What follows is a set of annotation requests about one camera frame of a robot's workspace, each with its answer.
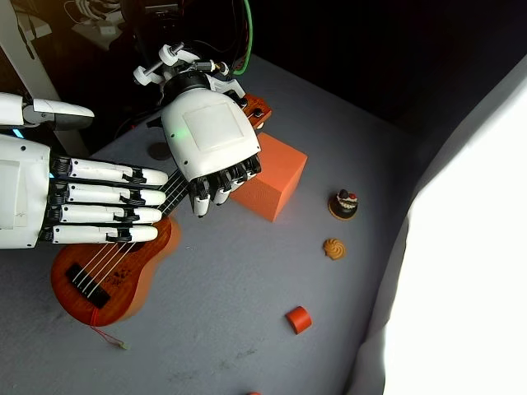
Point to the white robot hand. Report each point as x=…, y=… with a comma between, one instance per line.
x=210, y=127
x=24, y=197

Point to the brown toy ukulele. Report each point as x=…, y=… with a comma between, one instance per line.
x=115, y=284

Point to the dark round disc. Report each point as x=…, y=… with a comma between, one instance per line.
x=158, y=151

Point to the cyan light strip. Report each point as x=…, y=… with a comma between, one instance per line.
x=17, y=133

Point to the large orange cube block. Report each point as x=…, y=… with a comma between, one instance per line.
x=284, y=173

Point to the white background device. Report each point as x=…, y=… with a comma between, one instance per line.
x=101, y=31

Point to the chocolate cake toy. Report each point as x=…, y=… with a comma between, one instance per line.
x=343, y=205

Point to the grey table cloth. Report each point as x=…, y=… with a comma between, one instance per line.
x=247, y=288

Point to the swirl cookie toy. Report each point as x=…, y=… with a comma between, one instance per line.
x=334, y=249

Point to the orange half-cylinder block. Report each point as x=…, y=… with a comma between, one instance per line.
x=298, y=320

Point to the white backdrop curtain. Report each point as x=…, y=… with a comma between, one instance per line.
x=473, y=247

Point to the white post panel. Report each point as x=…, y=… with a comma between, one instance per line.
x=24, y=53

